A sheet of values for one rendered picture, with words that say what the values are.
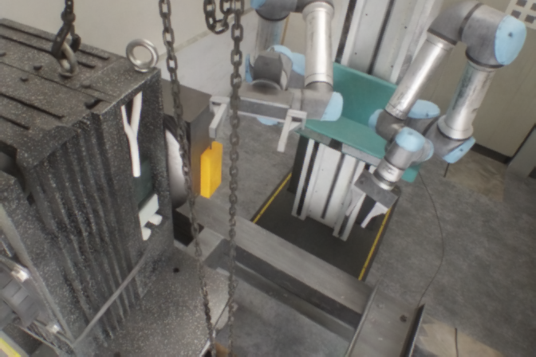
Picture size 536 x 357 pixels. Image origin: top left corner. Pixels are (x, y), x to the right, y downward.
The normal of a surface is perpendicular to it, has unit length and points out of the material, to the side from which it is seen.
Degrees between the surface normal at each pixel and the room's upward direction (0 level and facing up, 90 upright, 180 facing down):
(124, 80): 0
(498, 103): 90
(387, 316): 0
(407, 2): 90
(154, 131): 90
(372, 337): 0
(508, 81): 90
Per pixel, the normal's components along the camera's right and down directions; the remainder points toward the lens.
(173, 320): 0.11, -0.73
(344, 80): -0.48, 0.54
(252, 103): -0.22, 0.66
